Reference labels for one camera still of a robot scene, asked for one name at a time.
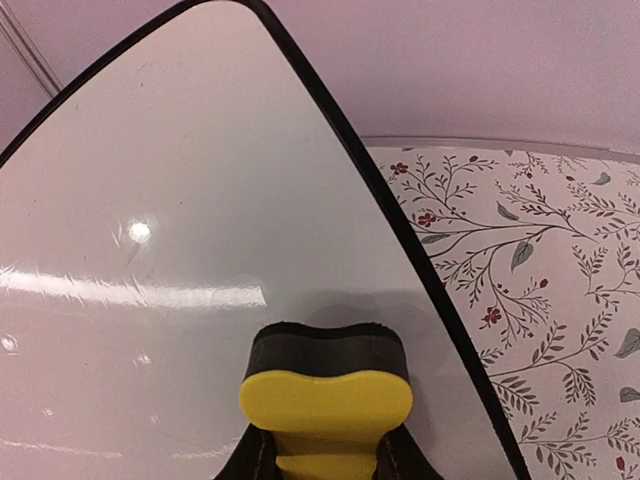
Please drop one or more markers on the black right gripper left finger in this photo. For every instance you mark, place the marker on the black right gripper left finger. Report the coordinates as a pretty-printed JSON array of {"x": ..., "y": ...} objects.
[{"x": 254, "y": 457}]

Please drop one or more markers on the yellow black whiteboard eraser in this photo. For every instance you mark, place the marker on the yellow black whiteboard eraser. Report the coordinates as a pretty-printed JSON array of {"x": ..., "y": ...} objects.
[{"x": 326, "y": 396}]

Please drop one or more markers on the white whiteboard black frame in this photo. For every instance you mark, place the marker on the white whiteboard black frame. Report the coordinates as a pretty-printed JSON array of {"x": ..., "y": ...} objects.
[{"x": 194, "y": 184}]

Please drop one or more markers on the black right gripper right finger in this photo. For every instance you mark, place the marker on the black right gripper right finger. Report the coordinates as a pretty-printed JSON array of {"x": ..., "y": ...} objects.
[{"x": 398, "y": 457}]

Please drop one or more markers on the aluminium corner post left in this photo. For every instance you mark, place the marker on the aluminium corner post left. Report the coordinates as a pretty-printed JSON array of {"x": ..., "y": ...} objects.
[{"x": 28, "y": 52}]

